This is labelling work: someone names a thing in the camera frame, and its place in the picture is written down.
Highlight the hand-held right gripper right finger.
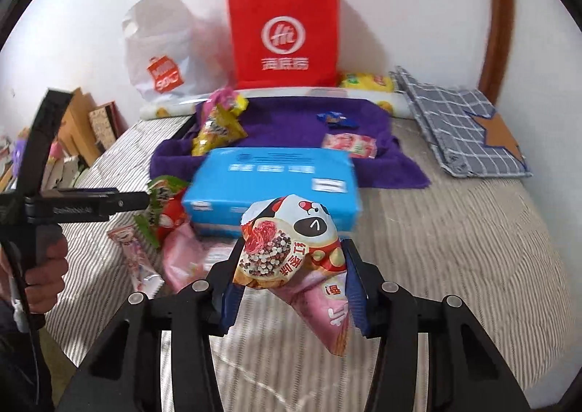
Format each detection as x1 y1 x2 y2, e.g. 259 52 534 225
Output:
341 239 530 412

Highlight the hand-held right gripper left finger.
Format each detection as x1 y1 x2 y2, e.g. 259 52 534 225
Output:
55 239 246 412

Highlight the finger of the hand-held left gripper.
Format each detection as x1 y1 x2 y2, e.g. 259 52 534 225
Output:
113 191 151 218

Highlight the green snack packet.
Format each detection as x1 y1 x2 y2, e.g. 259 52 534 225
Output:
134 176 189 249

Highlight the pale pink snack packet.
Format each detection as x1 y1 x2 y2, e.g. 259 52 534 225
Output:
161 221 237 295

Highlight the panda print snack packet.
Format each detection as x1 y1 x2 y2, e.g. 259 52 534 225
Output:
232 195 351 356

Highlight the yellow snack packet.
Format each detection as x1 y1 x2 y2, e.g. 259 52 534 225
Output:
191 105 248 157

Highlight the magenta snack packet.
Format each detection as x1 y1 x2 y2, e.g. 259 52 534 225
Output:
207 88 250 117

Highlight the pink red snack packet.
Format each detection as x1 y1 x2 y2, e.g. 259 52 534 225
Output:
322 133 379 159

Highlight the blue snack packet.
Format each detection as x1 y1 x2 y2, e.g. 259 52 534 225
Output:
317 111 358 127

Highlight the person's left forearm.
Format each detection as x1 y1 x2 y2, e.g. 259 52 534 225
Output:
0 298 55 412

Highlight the person's left hand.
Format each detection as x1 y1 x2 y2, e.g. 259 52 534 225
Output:
23 237 70 313

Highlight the long pink snack packet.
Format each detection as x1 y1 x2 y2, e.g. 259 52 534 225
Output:
107 225 165 299

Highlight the wooden headboard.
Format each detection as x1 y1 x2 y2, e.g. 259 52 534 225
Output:
59 87 98 163

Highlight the striped table cover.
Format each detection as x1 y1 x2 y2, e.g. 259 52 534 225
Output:
43 114 576 412

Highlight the blue tissue pack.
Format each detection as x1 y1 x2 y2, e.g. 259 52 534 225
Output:
182 147 363 239

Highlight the purple towel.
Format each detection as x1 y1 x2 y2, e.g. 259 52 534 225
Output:
150 96 432 190

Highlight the white plastic bag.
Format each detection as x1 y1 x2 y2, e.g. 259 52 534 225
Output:
120 0 228 104

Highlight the grey checked cloth with star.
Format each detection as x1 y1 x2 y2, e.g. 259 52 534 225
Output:
390 65 533 179

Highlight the yellow plastic packet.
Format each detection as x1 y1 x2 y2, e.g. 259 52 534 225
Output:
339 72 395 92

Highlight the red paper bag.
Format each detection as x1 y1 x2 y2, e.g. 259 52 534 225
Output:
225 0 342 89

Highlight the brown picture frame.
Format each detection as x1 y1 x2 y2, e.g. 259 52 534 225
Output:
88 102 128 153

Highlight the black cable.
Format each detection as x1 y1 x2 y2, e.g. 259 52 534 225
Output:
0 237 41 335

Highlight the brown wooden door frame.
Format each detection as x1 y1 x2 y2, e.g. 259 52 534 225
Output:
477 0 514 99

